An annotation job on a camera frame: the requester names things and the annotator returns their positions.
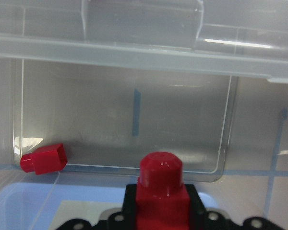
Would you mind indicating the red block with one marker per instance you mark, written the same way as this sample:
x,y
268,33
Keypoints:
x,y
44,160
162,201

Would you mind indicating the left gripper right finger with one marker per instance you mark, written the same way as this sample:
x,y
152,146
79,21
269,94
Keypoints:
x,y
197,208

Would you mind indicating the clear plastic storage box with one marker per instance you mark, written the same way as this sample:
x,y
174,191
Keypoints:
x,y
109,118

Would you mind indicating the red block in box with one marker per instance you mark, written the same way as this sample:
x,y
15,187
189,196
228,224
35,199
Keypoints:
x,y
44,160

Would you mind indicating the brown paper table cover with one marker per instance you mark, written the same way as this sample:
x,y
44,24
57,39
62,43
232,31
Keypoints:
x,y
255,180

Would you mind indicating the clear plastic box lid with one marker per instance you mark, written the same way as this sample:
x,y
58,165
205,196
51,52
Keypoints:
x,y
245,38

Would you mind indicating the blue plastic tray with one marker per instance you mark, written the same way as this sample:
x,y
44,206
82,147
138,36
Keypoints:
x,y
33,206

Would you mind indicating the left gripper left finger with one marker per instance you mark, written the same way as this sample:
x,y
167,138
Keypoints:
x,y
129,203

